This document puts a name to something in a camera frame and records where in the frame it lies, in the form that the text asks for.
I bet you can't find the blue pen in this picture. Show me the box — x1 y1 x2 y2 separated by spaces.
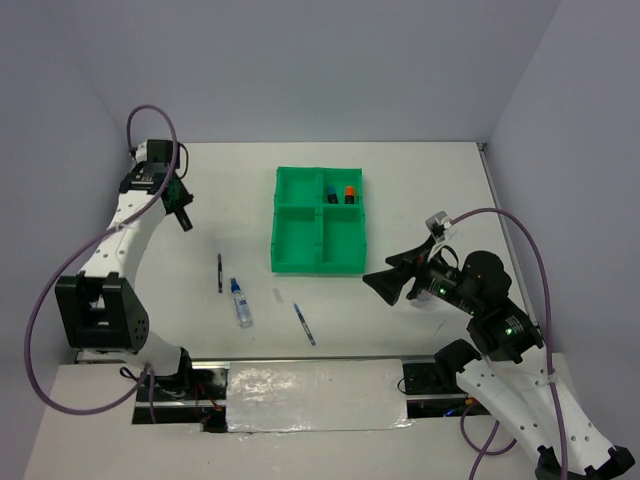
293 302 317 346

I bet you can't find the orange-capped black highlighter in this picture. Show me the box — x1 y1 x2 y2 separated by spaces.
344 185 355 205

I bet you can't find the silver tape panel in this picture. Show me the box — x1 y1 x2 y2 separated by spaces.
226 359 412 433

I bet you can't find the clear spray bottle blue cap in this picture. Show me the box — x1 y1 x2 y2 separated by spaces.
230 278 253 328

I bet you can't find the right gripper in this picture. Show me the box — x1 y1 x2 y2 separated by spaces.
361 234 479 313

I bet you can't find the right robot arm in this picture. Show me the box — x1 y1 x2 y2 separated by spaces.
363 239 635 479

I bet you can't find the green four-compartment tray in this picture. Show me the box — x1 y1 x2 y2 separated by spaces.
270 166 368 276

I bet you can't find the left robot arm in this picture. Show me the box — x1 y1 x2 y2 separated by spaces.
55 139 196 399

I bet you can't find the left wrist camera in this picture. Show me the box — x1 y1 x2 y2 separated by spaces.
130 139 173 164

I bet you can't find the clear pen cap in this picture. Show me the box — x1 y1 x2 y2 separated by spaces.
272 288 284 304

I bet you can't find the purple pen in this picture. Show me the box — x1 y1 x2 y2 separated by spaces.
217 253 224 294

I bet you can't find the blue-capped black highlighter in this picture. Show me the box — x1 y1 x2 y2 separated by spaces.
327 185 339 204

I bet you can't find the table right edge rail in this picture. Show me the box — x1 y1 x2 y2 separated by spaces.
476 142 509 238

